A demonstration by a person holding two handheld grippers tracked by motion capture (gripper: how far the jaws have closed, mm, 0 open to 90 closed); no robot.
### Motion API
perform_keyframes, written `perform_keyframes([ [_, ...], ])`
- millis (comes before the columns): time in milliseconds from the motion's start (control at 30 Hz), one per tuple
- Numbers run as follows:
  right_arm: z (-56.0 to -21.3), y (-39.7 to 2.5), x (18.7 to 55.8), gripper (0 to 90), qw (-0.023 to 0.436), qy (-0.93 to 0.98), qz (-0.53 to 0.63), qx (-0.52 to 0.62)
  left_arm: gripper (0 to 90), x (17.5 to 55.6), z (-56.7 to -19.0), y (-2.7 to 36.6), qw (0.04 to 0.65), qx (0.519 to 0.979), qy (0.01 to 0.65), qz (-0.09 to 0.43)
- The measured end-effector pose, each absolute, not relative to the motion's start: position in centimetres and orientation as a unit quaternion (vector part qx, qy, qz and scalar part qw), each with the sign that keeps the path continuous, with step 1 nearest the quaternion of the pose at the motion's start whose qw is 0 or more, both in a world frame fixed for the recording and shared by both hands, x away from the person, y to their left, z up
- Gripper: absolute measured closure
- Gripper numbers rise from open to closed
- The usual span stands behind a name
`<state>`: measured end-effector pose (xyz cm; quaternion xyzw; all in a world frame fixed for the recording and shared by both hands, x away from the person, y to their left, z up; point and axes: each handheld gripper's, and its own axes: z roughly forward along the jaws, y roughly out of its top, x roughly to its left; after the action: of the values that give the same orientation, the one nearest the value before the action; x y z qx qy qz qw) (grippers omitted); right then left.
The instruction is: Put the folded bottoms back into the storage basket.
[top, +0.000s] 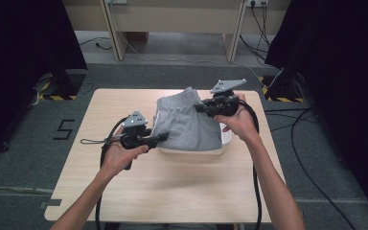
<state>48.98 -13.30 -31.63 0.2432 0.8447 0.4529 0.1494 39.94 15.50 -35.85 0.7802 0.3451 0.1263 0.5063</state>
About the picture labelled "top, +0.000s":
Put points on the grey shorts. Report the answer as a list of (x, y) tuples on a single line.
[(187, 124)]

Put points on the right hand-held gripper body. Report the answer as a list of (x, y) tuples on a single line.
[(223, 103)]

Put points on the white plastic basket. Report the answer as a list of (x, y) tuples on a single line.
[(226, 135)]

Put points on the white wall socket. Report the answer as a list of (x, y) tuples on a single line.
[(257, 2)]

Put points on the white power strip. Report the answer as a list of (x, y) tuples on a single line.
[(117, 1)]

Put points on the person's right hand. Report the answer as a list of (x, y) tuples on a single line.
[(241, 123)]

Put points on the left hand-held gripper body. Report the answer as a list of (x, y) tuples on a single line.
[(134, 134)]

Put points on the black stand base striped tape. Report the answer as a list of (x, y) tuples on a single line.
[(282, 89), (62, 87)]

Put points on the black curtain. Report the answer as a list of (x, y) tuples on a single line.
[(341, 80), (19, 57)]

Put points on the beige wooden desk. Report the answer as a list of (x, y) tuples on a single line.
[(175, 16)]

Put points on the person's left hand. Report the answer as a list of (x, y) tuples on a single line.
[(118, 156)]

